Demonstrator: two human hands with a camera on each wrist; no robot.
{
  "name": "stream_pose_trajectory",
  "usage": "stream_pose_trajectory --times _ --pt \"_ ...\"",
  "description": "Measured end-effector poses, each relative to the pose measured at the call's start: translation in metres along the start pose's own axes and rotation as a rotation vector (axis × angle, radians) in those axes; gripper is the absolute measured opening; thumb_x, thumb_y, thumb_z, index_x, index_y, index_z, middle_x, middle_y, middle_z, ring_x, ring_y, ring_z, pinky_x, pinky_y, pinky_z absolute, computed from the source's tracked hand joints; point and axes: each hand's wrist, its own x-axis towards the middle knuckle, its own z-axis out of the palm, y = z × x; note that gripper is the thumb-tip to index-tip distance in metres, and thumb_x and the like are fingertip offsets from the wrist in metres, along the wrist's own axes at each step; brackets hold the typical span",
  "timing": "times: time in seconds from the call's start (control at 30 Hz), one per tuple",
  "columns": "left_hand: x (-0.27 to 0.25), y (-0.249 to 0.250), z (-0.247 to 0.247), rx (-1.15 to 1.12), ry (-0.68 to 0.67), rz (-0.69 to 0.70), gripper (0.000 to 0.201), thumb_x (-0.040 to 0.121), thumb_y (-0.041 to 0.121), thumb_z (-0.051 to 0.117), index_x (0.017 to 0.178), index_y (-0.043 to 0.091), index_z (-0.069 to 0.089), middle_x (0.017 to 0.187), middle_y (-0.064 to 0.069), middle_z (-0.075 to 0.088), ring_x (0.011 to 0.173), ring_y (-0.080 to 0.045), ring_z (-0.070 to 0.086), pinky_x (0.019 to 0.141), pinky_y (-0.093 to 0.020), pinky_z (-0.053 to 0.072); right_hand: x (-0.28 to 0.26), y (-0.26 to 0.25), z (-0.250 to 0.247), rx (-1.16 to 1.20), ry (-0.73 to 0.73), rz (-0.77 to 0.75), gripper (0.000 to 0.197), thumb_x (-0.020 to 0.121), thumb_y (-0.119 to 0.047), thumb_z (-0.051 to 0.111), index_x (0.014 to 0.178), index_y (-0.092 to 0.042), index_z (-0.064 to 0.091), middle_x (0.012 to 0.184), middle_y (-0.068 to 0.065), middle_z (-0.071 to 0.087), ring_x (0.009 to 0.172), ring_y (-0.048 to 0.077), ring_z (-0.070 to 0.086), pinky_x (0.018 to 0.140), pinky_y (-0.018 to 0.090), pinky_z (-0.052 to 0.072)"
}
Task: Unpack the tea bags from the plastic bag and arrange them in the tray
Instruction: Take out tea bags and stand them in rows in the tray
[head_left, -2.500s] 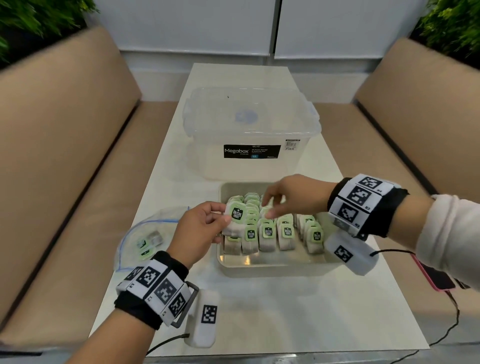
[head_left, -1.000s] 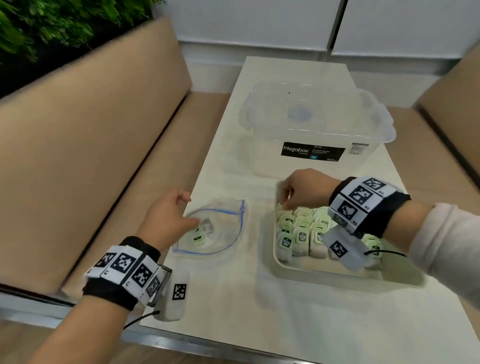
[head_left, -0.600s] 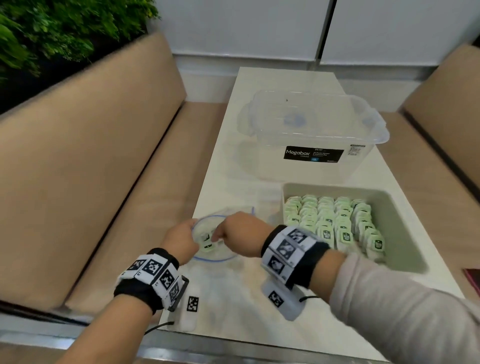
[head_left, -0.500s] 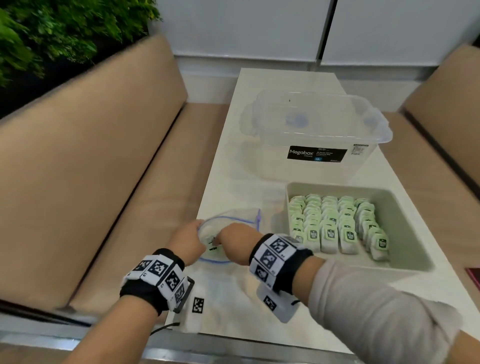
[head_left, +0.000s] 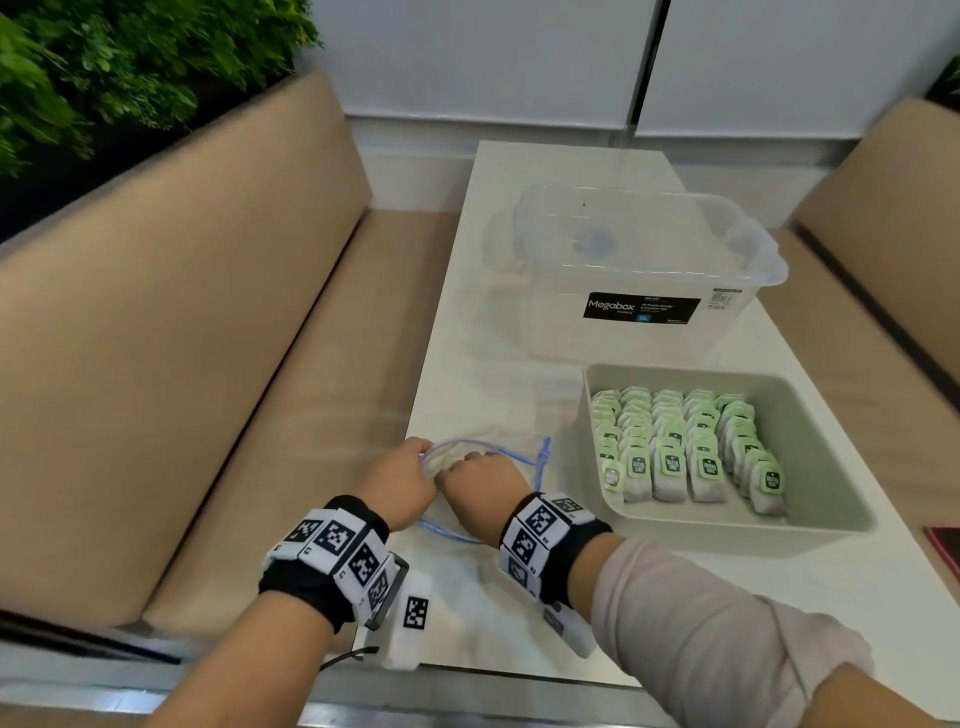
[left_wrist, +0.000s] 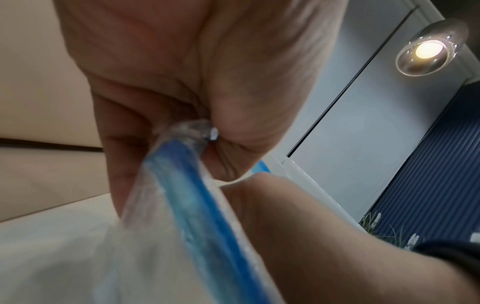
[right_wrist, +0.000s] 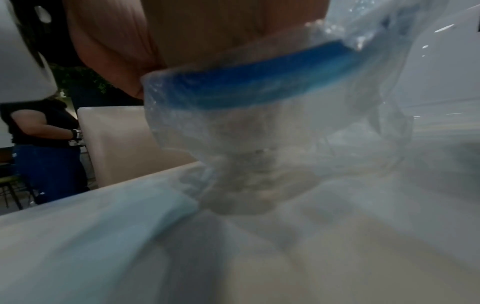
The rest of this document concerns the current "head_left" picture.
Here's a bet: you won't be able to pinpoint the person's left hand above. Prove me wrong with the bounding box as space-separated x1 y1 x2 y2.
352 438 440 534

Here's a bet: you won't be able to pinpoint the person's right hand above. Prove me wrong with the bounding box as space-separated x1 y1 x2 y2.
437 450 538 549

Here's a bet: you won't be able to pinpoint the clear zip bag blue seal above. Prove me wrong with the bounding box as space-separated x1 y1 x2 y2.
405 433 558 549

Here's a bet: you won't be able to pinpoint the person's right forearm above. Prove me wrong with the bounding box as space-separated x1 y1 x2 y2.
566 534 960 728

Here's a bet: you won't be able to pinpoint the person's left forearm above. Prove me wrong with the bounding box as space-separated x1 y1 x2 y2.
146 573 361 728

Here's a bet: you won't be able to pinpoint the black wristband with marker tags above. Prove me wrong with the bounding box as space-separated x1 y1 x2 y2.
498 491 615 610
258 494 411 633

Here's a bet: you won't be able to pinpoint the rows of green-label tea bags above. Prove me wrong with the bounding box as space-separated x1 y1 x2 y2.
590 386 789 519

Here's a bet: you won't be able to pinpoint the tan upholstered bench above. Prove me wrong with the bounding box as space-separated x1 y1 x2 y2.
0 69 462 639
757 96 960 537

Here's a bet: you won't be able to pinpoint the clear plastic storage box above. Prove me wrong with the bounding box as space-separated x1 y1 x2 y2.
480 183 790 370

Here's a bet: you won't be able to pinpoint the grey plastic tray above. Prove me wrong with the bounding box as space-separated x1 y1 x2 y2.
581 363 879 561

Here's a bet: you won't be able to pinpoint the flat red object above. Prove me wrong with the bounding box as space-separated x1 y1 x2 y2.
922 525 960 586

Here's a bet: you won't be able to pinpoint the green leafy plant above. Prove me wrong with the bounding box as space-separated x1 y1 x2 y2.
0 0 324 181

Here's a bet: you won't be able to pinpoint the white wrist camera unit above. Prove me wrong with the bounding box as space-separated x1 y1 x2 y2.
369 572 434 672
540 600 599 661

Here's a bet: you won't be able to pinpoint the thin black cable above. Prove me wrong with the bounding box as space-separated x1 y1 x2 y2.
318 647 380 673

